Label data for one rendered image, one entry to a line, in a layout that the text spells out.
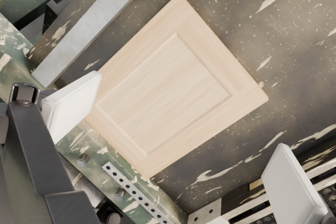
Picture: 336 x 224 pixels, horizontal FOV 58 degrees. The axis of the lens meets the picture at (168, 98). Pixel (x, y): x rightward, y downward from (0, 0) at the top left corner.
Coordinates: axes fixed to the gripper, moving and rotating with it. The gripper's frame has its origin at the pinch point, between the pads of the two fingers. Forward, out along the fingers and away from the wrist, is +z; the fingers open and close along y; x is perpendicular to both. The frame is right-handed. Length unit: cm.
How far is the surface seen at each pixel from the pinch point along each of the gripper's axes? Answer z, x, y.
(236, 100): 50, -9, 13
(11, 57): 52, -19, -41
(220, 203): 54, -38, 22
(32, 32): 141, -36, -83
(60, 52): 51, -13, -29
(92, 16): 49, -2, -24
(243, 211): 49, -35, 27
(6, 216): 96, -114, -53
